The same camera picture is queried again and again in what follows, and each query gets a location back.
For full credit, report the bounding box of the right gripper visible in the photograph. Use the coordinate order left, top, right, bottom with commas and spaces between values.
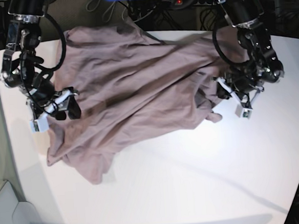
24, 79, 82, 121

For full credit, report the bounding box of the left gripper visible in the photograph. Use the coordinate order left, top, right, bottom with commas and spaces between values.
217, 66, 264, 100

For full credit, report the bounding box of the mauve t-shirt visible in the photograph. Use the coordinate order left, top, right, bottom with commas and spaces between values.
47, 20, 229, 185

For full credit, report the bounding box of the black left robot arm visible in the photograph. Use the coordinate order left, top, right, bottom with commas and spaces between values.
213, 0, 284, 98

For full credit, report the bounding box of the black power strip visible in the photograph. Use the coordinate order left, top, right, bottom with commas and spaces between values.
170, 0, 218, 10

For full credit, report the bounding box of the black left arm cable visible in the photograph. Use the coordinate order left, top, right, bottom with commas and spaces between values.
211, 24, 249, 69

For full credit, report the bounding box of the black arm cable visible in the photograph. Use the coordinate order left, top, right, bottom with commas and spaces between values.
39, 5, 69, 74
211, 24, 249, 69

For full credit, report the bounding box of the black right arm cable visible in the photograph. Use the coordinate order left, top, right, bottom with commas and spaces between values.
39, 5, 69, 74

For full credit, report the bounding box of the white cable loop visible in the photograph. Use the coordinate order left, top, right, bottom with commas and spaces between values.
85, 0, 131, 27

